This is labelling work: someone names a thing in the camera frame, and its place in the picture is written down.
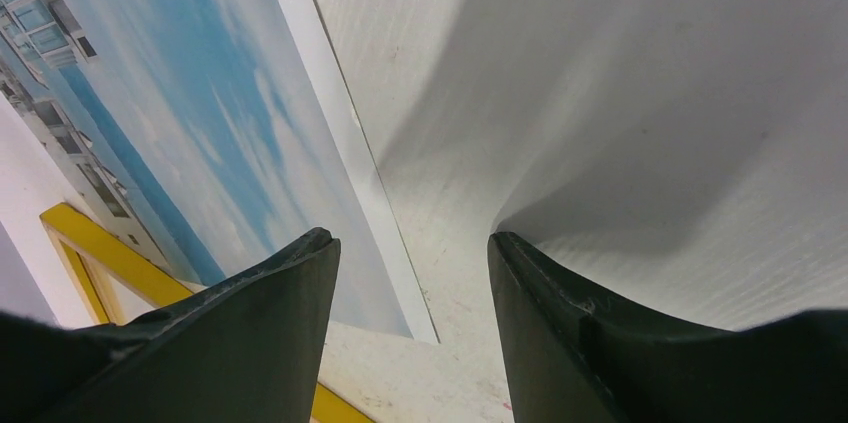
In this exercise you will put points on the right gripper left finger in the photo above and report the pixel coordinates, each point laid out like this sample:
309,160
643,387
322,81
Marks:
247,349

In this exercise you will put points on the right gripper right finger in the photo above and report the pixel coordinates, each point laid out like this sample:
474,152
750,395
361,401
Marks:
575,351

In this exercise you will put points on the yellow wooden picture frame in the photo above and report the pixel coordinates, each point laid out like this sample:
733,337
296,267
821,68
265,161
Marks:
89,243

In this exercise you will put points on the blue building photo print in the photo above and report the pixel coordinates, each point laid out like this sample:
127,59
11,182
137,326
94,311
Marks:
208,134

